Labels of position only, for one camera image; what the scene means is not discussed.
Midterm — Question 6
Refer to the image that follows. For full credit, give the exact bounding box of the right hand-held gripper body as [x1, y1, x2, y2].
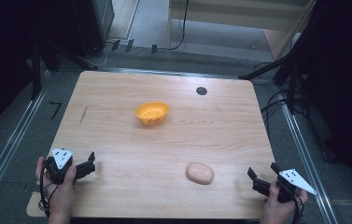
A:
[275, 168, 318, 204]

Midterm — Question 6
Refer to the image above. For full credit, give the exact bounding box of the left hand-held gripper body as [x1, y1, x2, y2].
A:
[44, 147, 78, 185]

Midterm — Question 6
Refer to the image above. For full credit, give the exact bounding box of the person's right hand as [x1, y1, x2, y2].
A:
[259, 180, 309, 220]

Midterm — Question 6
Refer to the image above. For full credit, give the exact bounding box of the person's left hand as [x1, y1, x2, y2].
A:
[35, 156, 77, 217]

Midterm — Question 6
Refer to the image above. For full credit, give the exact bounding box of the black corner tape mark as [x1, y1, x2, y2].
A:
[49, 101, 63, 121]

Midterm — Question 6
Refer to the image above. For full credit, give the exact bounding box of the orange plastic bowl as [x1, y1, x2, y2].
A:
[134, 101, 171, 127]

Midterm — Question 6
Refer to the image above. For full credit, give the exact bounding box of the black metal stand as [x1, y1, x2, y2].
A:
[238, 46, 303, 117]
[29, 38, 99, 101]

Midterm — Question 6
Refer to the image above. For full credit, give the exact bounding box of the dark curtain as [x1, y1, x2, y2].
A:
[0, 0, 74, 142]
[296, 0, 352, 204]

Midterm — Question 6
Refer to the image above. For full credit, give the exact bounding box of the dark cabinet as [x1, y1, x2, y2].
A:
[70, 0, 116, 59]

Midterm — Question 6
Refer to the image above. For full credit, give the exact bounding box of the metal floor rail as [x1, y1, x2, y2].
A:
[101, 66, 241, 79]
[0, 70, 52, 213]
[280, 102, 339, 224]

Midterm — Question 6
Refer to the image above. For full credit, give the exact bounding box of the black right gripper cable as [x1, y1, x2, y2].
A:
[290, 193, 305, 224]

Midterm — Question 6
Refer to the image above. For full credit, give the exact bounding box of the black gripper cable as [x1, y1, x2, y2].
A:
[290, 193, 305, 224]
[37, 160, 55, 218]

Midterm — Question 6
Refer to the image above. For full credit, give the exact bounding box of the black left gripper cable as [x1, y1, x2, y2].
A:
[37, 160, 55, 218]

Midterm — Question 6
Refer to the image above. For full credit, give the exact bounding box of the bundle of black floor cables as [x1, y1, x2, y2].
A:
[260, 89, 290, 129]

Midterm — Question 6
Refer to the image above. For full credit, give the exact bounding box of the thin white floor cable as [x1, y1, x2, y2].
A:
[94, 42, 116, 68]

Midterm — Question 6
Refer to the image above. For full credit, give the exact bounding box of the black hanging cable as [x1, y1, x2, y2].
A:
[165, 0, 190, 52]

